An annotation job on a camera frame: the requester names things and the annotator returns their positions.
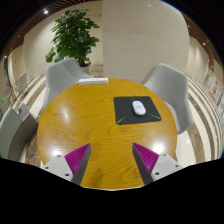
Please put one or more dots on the black mouse pad green lines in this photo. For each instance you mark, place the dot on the black mouse pad green lines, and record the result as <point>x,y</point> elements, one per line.
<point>123,108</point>

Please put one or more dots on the white cartoon-print computer mouse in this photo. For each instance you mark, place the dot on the white cartoon-print computer mouse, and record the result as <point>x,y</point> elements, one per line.
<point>138,108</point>

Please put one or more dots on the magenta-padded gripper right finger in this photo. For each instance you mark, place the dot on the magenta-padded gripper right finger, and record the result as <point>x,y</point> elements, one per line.
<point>147,159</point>

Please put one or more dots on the grey shell chair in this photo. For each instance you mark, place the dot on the grey shell chair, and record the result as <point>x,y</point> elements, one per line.
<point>173,90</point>
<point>13,135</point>
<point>20,83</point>
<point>63,78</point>

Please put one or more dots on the green leafy potted plant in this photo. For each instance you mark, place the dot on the green leafy potted plant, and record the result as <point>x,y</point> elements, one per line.
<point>75,35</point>

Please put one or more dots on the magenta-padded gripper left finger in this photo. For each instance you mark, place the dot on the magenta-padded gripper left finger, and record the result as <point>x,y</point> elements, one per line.
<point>76,159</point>

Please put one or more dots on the red white sign board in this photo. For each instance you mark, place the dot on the red white sign board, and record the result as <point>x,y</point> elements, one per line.
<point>214,87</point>

